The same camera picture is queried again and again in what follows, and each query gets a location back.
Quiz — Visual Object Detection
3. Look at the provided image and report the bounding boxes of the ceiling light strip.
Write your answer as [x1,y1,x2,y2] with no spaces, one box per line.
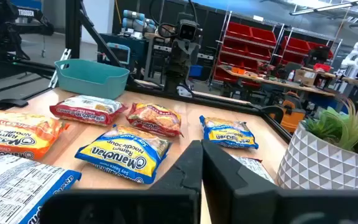
[289,0,358,16]

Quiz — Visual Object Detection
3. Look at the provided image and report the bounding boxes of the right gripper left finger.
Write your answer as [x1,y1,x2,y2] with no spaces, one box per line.
[39,139,203,224]

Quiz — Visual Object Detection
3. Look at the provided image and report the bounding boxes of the teal teach pendant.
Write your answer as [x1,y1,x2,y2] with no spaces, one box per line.
[106,42,132,65]

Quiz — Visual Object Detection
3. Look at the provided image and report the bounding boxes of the cardboard box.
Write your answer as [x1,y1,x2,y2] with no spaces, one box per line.
[293,68,318,86]

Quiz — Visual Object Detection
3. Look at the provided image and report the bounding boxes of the black aluminium table frame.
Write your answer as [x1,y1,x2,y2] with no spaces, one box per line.
[0,0,293,144]

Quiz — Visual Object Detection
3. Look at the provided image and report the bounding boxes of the teal plastic bin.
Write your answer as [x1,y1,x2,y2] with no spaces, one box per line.
[53,58,131,100]

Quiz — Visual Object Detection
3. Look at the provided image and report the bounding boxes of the wooden workbench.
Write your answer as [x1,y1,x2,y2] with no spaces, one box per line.
[219,63,337,97]

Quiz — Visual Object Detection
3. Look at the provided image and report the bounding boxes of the orange chicken ramen pack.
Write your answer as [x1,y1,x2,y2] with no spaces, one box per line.
[0,109,70,160]

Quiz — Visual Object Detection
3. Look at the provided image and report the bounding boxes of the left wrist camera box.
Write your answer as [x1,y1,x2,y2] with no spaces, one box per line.
[177,19,200,42]

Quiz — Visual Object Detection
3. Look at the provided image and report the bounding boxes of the red roast beef ramen pack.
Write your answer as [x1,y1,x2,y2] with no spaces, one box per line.
[125,102,185,138]
[231,154,276,184]
[48,95,129,127]

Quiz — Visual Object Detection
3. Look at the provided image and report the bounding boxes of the potted succulent patterned pot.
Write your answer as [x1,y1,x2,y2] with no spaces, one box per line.
[275,96,358,190]

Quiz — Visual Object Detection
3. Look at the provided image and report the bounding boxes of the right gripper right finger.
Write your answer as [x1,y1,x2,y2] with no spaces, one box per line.
[201,139,358,224]

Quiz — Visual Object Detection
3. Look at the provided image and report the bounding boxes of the orange shop vacuum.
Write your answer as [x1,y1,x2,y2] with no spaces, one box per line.
[280,99,306,134]

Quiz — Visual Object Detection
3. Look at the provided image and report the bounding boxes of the red bin shelf rack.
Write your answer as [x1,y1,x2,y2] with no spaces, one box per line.
[278,27,335,68]
[209,12,287,90]

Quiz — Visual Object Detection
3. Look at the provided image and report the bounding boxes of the blue soy sauce ramen pack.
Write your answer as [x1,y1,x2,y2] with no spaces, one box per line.
[199,114,260,150]
[75,124,172,185]
[0,154,83,224]

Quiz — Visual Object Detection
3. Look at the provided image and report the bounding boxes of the blue storage box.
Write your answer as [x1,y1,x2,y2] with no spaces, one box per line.
[188,64,203,78]

